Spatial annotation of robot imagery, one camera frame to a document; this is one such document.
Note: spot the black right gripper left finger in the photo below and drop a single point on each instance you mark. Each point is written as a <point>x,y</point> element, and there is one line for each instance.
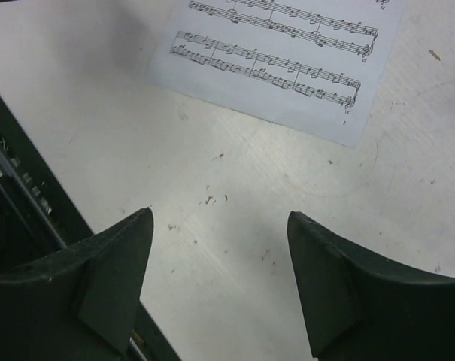
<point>78,303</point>

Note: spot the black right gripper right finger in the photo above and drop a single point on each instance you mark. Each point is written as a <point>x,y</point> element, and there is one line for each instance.
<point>360,305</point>

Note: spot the sheet music page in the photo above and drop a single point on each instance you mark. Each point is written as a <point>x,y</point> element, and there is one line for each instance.
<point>313,66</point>

